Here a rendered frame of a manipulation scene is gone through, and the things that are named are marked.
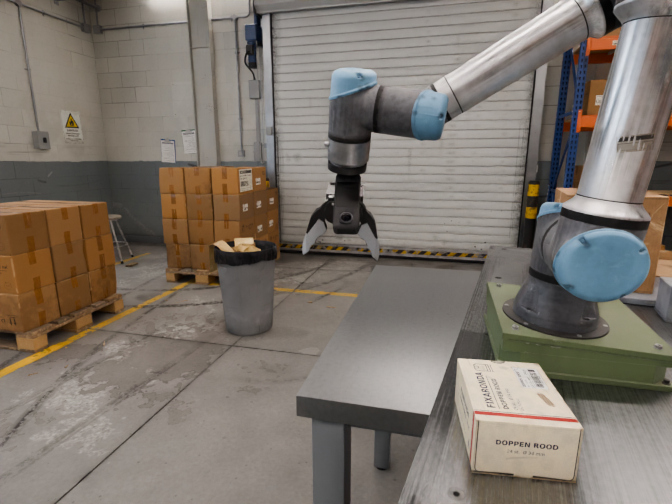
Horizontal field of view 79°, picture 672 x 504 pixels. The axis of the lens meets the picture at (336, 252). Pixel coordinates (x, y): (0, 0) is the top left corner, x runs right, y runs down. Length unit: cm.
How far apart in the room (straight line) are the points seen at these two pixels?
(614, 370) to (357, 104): 63
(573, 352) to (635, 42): 49
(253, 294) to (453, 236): 292
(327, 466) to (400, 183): 443
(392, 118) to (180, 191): 368
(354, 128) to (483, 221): 445
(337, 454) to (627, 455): 43
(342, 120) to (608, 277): 46
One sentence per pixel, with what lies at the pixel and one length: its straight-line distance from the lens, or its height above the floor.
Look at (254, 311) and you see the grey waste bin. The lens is 293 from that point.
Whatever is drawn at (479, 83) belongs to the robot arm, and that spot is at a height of 134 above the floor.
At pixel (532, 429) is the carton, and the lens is 58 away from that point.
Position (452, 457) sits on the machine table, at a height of 83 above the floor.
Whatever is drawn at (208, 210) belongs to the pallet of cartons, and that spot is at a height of 74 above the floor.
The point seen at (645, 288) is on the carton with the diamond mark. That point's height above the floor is 87.
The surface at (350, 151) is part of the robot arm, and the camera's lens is 71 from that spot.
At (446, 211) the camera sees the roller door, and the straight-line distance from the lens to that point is 505.
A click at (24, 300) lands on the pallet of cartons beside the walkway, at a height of 35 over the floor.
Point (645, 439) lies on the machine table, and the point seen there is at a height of 83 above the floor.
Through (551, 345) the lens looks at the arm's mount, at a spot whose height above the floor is 89.
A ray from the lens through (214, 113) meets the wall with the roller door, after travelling 587.
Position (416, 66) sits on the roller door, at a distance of 515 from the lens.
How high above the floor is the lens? 121
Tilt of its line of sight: 13 degrees down
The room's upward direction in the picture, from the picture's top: straight up
